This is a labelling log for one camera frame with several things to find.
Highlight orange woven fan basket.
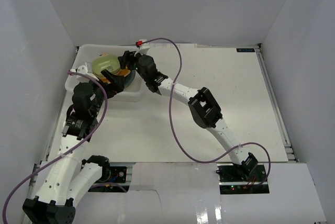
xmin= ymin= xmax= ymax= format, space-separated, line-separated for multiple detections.
xmin=100 ymin=69 xmax=131 ymax=84

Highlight blue label sticker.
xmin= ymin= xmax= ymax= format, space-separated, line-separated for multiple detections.
xmin=236 ymin=48 xmax=255 ymax=53

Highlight blue-grey round plate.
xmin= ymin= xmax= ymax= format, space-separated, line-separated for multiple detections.
xmin=124 ymin=70 xmax=136 ymax=89

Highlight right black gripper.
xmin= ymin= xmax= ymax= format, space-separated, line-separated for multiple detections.
xmin=118 ymin=50 xmax=149 ymax=83

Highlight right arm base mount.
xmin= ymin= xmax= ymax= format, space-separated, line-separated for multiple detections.
xmin=216 ymin=165 xmax=266 ymax=184

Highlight papers at table back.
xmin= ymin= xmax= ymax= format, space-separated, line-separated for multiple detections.
xmin=150 ymin=42 xmax=197 ymax=50

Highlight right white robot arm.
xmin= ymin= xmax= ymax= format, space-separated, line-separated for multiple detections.
xmin=118 ymin=51 xmax=258 ymax=182

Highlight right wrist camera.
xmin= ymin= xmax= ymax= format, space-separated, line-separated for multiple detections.
xmin=135 ymin=39 xmax=150 ymax=55

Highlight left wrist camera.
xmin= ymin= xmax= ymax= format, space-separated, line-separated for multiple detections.
xmin=76 ymin=62 xmax=97 ymax=79

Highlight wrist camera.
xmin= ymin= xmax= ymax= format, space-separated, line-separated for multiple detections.
xmin=135 ymin=39 xmax=150 ymax=55
xmin=76 ymin=62 xmax=97 ymax=79

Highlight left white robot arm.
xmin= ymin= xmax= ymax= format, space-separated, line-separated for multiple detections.
xmin=23 ymin=70 xmax=125 ymax=223

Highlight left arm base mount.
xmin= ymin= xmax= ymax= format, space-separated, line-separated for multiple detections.
xmin=107 ymin=166 xmax=128 ymax=184

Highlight green square panda dish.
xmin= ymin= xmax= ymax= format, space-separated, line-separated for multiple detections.
xmin=92 ymin=53 xmax=121 ymax=75

